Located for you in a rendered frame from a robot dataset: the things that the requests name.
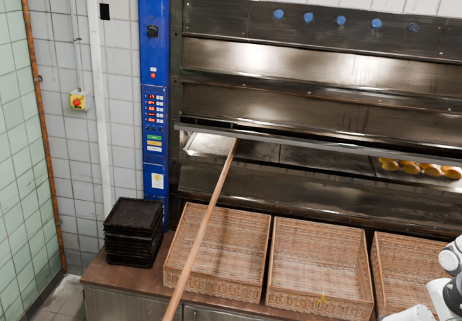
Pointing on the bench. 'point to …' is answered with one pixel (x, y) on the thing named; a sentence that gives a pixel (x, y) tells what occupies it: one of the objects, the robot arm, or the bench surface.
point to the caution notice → (157, 181)
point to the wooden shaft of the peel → (198, 240)
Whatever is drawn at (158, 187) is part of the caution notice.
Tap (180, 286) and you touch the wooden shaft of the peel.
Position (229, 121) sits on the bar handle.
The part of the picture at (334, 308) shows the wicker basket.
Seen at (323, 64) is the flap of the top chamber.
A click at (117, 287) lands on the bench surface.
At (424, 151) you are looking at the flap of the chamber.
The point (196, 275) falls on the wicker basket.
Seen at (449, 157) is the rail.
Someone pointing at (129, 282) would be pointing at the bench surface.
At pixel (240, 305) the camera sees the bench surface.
